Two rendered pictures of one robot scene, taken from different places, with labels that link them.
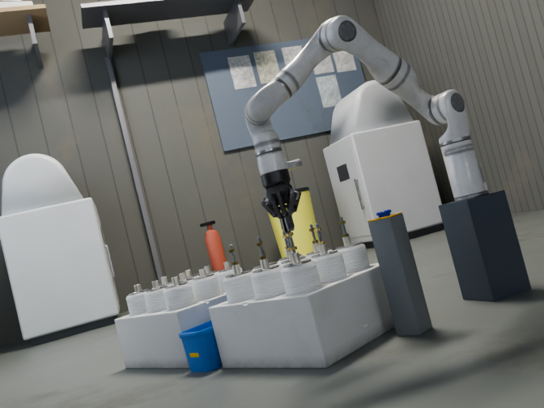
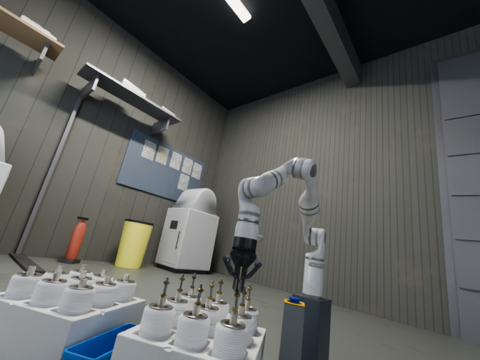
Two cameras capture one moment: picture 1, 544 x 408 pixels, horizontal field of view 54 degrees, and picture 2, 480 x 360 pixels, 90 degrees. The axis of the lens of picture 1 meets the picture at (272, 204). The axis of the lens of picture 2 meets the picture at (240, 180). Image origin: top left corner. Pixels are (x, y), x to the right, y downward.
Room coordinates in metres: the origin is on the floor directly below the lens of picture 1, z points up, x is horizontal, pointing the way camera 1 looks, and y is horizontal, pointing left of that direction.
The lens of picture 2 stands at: (0.75, 0.39, 0.46)
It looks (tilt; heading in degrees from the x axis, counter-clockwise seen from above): 16 degrees up; 331
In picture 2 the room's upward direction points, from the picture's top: 9 degrees clockwise
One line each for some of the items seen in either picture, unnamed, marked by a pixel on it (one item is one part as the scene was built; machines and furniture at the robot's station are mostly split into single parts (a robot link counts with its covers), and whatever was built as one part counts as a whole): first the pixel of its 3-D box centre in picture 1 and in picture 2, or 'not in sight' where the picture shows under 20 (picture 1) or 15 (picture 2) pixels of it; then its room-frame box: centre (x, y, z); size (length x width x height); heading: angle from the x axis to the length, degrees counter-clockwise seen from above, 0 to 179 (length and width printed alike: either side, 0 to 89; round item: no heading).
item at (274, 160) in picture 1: (275, 160); (248, 229); (1.42, -0.04, 0.53); 0.11 x 0.09 x 0.06; 137
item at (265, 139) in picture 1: (261, 126); (249, 199); (1.42, -0.02, 0.63); 0.09 x 0.07 x 0.15; 12
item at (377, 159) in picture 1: (376, 164); (190, 227); (4.62, -0.95, 0.68); 0.70 x 0.58 x 1.35; 109
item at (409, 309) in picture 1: (400, 274); (289, 353); (1.44, -0.28, 0.16); 0.07 x 0.07 x 0.31; 47
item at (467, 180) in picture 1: (463, 170); (313, 278); (1.63, -0.59, 0.39); 0.09 x 0.09 x 0.17; 19
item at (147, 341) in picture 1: (194, 325); (67, 322); (1.95, 0.38, 0.09); 0.39 x 0.39 x 0.18; 47
